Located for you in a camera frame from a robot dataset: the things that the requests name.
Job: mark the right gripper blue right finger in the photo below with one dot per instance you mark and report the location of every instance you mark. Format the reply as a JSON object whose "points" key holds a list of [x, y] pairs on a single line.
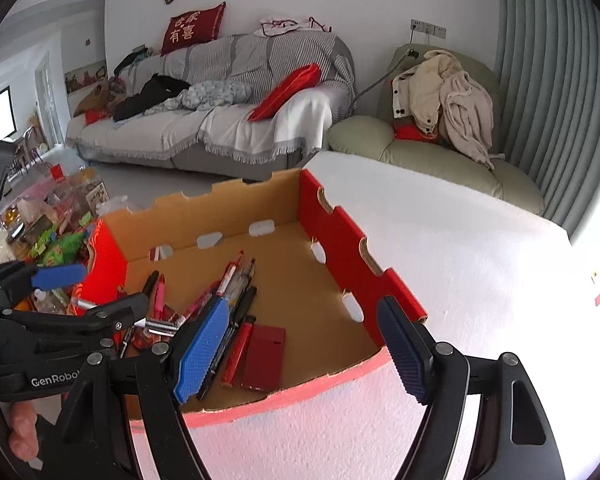
{"points": [[410, 347]]}

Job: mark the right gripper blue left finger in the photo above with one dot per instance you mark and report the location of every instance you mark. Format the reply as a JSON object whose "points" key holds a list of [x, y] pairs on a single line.
{"points": [[195, 345]]}

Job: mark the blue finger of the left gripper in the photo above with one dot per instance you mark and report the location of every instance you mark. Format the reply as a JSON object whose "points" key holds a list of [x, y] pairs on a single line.
{"points": [[58, 276], [109, 318]]}

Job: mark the long black marker pen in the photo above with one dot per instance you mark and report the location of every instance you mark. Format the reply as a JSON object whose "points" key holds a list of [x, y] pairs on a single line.
{"points": [[147, 290]]}

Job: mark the red pink gel pen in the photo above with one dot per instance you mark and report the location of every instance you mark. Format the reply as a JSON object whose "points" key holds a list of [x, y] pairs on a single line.
{"points": [[158, 302]]}

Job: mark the red orange lighter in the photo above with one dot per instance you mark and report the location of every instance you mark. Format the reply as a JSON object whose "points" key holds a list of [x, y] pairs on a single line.
{"points": [[238, 350]]}

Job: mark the thin black marker pen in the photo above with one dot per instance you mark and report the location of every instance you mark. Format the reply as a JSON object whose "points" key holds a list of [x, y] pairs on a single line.
{"points": [[243, 306]]}

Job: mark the dark red case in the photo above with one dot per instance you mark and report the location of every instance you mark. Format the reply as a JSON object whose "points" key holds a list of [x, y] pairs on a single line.
{"points": [[263, 365]]}

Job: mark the black clear gel pen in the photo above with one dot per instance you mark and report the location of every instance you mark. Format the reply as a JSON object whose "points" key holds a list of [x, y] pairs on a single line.
{"points": [[239, 284]]}

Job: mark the red clear gel pen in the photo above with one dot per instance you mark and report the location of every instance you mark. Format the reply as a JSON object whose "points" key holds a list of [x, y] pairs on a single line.
{"points": [[230, 272]]}

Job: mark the red cardboard tray box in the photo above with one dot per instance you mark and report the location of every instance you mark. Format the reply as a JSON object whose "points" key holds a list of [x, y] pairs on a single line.
{"points": [[312, 270]]}

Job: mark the silver clear gel pen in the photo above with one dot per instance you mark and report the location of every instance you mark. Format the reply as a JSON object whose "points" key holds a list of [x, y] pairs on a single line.
{"points": [[159, 328]]}

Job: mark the red grip gel pen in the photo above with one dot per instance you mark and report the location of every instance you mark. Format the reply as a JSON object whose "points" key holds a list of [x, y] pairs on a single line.
{"points": [[197, 305]]}

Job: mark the hand holding left gripper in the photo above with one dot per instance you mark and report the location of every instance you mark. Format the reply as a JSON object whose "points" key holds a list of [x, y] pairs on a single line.
{"points": [[23, 441]]}

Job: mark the snack clutter pile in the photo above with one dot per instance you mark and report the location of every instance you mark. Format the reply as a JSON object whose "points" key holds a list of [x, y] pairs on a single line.
{"points": [[51, 224]]}

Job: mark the green armchair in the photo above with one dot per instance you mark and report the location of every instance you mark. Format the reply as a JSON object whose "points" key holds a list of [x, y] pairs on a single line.
{"points": [[396, 142]]}

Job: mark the black garment on sofa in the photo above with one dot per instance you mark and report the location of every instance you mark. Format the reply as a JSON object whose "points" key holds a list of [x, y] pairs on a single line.
{"points": [[157, 89]]}

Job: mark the grey covered sofa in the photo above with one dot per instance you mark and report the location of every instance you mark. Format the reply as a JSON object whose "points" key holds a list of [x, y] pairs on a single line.
{"points": [[205, 128]]}

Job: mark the beige clothes pile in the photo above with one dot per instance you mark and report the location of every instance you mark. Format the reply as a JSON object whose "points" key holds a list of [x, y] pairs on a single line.
{"points": [[443, 101]]}

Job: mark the red cushion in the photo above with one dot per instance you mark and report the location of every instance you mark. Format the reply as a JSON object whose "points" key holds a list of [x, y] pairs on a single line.
{"points": [[302, 78]]}

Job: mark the red embroidered pillow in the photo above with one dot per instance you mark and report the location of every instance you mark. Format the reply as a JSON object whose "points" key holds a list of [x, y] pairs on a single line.
{"points": [[193, 27]]}

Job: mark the green curtain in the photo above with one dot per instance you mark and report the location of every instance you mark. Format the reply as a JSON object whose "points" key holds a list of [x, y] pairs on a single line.
{"points": [[548, 66]]}

